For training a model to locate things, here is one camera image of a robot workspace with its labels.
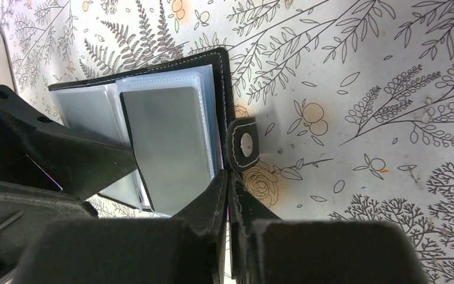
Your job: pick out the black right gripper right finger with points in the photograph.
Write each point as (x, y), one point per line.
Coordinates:
(267, 249)

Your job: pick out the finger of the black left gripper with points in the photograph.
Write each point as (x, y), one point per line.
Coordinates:
(39, 152)
(24, 211)

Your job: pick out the floral patterned table mat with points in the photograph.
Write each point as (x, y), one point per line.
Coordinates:
(354, 99)

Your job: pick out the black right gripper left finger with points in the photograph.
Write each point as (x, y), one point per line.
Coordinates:
(188, 247)

